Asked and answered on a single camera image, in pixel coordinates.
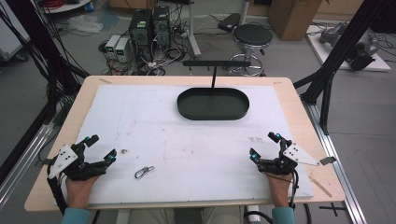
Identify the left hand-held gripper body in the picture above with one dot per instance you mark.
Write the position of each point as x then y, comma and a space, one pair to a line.
67, 157

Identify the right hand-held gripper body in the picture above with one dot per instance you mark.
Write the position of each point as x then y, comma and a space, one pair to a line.
285, 165

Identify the person's right hand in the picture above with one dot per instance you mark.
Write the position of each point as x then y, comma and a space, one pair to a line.
281, 189

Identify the person's left hand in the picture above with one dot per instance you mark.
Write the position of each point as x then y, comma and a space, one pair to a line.
79, 193

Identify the silver metal carabiner clip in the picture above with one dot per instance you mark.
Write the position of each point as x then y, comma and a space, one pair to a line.
144, 172

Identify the thin wooden stick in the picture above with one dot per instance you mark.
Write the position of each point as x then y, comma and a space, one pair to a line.
320, 186

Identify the small dark metal plate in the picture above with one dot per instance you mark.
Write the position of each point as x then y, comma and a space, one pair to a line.
328, 160

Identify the wooden table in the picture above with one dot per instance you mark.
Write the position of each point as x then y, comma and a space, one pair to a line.
323, 130

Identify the white power strip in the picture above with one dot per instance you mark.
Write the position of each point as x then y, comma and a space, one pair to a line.
252, 213

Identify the white foam mat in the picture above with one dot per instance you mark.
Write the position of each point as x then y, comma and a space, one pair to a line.
193, 149

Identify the black stand with oval tray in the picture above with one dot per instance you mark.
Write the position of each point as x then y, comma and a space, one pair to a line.
213, 105

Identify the white power supply unit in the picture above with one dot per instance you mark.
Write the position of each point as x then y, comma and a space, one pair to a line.
122, 49
112, 45

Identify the black round stool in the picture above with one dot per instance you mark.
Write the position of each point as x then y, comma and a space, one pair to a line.
252, 34

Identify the clear plastic bag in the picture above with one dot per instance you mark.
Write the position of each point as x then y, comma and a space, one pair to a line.
84, 23

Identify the white board with robot parts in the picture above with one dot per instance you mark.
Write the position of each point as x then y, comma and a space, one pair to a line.
351, 46

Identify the large black computer tower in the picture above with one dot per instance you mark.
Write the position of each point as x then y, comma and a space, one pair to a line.
141, 32

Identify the brown cardboard box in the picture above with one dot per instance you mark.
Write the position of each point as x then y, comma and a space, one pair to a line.
294, 18

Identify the flat black case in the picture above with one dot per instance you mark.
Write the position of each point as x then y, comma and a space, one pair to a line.
229, 22

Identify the white desk leg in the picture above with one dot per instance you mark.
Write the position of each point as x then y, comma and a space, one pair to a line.
193, 31

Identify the slim black computer tower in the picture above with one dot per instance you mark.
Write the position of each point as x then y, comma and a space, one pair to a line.
162, 26

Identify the aluminium rail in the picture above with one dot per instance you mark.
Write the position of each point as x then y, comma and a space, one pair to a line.
334, 149
23, 155

